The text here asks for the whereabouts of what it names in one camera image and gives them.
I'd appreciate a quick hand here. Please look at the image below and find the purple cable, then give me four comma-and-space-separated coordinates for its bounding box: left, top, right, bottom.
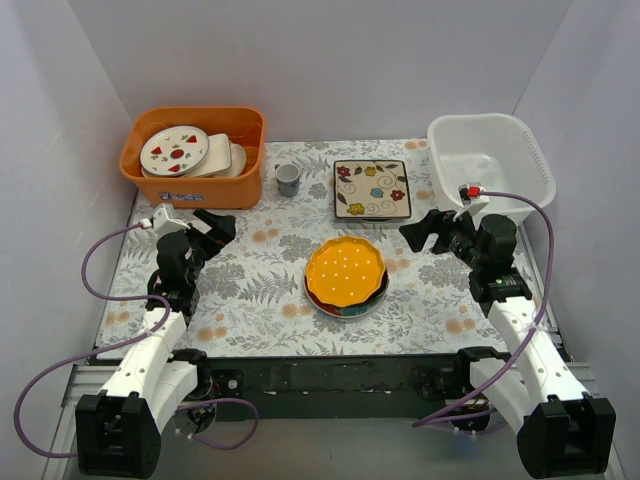
410, 190, 555, 434
13, 222, 260, 459

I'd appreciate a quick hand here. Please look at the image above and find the large red teal plate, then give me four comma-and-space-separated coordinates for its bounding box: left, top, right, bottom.
304, 271, 389, 320

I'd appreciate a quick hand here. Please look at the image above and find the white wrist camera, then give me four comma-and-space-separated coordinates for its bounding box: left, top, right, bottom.
140, 203, 190, 237
454, 183, 490, 221

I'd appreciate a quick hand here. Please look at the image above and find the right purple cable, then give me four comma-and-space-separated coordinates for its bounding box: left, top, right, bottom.
410, 190, 555, 434

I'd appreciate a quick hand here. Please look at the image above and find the yellow dotted scalloped plate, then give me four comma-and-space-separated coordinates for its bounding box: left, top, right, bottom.
305, 235, 386, 308

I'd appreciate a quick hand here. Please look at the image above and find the cream rectangular plate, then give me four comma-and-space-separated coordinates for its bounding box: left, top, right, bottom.
188, 133, 232, 178

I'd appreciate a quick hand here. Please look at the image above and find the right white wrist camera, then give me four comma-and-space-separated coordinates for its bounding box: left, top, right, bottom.
454, 183, 490, 221

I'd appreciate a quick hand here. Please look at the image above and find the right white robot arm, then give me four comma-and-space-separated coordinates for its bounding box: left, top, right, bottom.
399, 209, 616, 479

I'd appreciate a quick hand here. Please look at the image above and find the orange plastic bin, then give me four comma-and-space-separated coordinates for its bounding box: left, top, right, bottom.
119, 106, 266, 210

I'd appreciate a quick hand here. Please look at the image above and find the square floral plate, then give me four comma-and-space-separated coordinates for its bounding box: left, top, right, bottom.
334, 160, 412, 222

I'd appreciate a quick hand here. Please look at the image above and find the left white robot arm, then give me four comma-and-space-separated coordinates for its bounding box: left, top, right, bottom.
75, 204, 236, 479

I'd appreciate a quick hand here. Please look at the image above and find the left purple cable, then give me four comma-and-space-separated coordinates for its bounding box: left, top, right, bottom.
13, 222, 260, 459

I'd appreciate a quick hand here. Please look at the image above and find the small cream plate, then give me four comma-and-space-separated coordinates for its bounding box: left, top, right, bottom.
217, 143, 247, 178

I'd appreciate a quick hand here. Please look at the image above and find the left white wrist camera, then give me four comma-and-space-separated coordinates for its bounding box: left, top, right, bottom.
140, 203, 190, 237

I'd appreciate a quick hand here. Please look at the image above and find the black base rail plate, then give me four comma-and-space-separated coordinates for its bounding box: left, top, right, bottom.
154, 349, 516, 421

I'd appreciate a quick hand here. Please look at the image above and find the white plastic bin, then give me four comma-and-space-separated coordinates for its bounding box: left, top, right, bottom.
427, 113, 556, 210

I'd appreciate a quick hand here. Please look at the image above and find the floral patterned table mat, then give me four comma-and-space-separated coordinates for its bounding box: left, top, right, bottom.
94, 138, 560, 359

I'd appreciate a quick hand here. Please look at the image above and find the small grey white cup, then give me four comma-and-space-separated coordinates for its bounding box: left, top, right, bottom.
275, 164, 301, 198

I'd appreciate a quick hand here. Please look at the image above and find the round watermelon pattern plate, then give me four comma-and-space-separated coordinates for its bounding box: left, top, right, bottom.
139, 125, 209, 177

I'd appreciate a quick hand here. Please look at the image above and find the dark plate under square plate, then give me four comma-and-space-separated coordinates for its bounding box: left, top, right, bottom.
360, 218, 396, 224

